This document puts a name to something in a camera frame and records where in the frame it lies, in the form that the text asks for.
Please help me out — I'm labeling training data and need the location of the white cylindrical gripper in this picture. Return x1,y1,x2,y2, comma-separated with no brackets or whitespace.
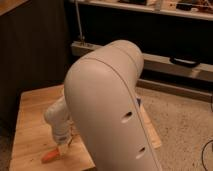
49,114,74,158

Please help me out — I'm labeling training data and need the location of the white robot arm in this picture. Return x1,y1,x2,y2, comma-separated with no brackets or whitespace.
44,40,162,171

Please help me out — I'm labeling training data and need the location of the wooden table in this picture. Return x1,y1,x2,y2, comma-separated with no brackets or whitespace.
9,83,162,171

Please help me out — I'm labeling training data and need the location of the vertical metal pole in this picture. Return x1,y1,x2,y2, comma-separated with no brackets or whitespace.
74,0,85,45

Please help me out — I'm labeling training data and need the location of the background shelf with items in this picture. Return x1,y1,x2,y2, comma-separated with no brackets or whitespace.
68,0,213,22

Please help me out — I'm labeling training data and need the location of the grey metal rail beam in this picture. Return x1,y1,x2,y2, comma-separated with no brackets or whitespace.
70,41,213,82

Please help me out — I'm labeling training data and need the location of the black cable on floor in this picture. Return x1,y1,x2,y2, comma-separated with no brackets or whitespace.
201,99,213,171

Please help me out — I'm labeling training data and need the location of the black handle on beam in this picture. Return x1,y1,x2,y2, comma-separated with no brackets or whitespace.
169,57,201,68

